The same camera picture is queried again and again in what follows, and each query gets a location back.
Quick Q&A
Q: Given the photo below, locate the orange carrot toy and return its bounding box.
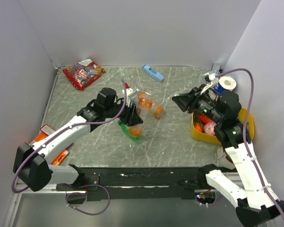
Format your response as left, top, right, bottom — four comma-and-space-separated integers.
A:
193, 113, 212, 133

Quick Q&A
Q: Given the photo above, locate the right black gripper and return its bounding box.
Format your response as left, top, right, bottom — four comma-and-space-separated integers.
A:
172, 84, 223, 123

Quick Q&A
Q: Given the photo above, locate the yellow plastic basket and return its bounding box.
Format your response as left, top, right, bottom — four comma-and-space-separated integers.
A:
191, 108, 255, 145

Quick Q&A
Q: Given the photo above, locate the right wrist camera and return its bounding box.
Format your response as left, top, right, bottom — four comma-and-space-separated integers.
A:
201, 72, 219, 95

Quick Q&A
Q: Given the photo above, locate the orange utility knife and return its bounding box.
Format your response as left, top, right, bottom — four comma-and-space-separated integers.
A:
51, 150, 69, 166

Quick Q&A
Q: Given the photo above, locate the orange red battery pack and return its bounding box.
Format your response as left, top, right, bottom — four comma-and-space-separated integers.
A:
29, 124, 55, 145

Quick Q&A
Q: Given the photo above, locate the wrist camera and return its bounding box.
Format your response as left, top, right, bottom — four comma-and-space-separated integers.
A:
201, 72, 219, 95
125, 83, 140, 107

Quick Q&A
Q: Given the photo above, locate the green plastic bottle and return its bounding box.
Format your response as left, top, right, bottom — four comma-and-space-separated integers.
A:
117, 120, 142, 141

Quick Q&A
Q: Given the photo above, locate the pink onion toy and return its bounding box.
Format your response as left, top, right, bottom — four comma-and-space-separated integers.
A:
204, 122, 216, 136

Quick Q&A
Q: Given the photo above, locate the toilet paper roll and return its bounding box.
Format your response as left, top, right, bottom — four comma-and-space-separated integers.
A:
214, 76, 237, 95

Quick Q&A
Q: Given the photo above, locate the orange tea bottle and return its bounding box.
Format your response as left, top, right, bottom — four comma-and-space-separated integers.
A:
128, 92, 152, 137
151, 100, 165, 119

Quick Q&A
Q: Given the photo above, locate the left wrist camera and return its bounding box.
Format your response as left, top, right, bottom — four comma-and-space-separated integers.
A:
125, 83, 140, 107

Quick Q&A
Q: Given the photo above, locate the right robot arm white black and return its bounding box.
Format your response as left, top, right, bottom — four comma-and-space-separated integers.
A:
172, 86, 284, 227

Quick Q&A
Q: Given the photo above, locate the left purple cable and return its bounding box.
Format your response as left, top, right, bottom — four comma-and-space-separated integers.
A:
11, 79, 128, 194

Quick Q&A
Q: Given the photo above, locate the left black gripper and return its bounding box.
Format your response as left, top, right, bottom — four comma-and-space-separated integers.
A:
104, 96, 143, 126

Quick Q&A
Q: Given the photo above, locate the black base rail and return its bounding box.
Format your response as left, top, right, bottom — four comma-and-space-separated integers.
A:
56, 164, 217, 201

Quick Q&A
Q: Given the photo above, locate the red candy bag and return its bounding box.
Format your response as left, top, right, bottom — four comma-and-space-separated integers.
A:
62, 59, 105, 90

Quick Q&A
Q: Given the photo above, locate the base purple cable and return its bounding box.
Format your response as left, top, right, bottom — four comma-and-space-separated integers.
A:
65, 184, 111, 216

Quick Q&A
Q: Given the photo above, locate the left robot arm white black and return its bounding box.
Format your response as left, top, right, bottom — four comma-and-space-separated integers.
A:
13, 87, 143, 192

